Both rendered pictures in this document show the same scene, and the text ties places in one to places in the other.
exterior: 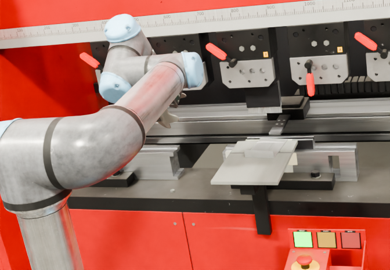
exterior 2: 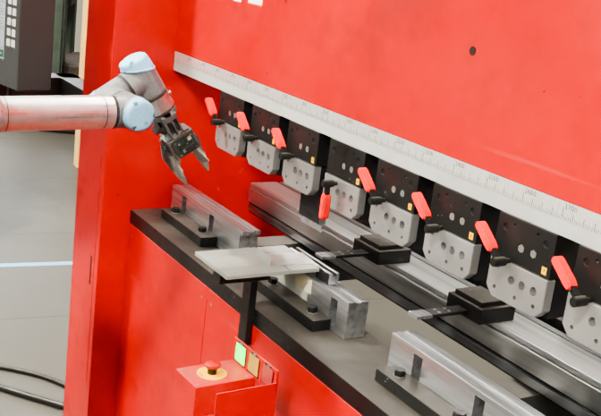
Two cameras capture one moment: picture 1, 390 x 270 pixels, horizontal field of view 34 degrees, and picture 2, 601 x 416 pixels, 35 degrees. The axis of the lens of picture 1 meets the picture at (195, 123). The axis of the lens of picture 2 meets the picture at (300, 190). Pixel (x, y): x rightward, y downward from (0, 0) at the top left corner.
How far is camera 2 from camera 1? 1.52 m
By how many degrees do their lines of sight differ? 33
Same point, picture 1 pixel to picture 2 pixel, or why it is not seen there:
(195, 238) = (209, 320)
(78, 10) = (222, 56)
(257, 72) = (303, 175)
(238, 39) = (300, 135)
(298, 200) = (273, 320)
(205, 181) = not seen: hidden behind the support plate
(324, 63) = (344, 191)
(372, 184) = (348, 347)
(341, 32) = (361, 164)
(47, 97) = not seen: hidden behind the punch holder
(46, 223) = not seen: outside the picture
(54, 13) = (209, 52)
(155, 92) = (54, 105)
